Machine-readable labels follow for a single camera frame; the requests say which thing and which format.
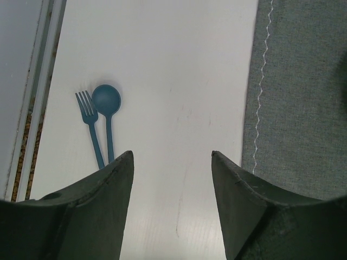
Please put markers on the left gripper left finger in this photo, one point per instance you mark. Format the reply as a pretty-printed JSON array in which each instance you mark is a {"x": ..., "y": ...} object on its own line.
[{"x": 85, "y": 220}]

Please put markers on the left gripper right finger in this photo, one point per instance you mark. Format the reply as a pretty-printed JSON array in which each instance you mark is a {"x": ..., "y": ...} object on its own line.
[{"x": 262, "y": 221}]

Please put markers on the grey cloth placemat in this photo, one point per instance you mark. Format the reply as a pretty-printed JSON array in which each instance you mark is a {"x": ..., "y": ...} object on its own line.
[{"x": 294, "y": 133}]

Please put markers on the blue plastic fork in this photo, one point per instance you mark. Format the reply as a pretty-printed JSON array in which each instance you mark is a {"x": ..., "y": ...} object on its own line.
[{"x": 90, "y": 116}]

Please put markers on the blue plastic spoon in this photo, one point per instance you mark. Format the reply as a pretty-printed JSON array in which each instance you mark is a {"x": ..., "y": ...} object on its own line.
[{"x": 107, "y": 101}]

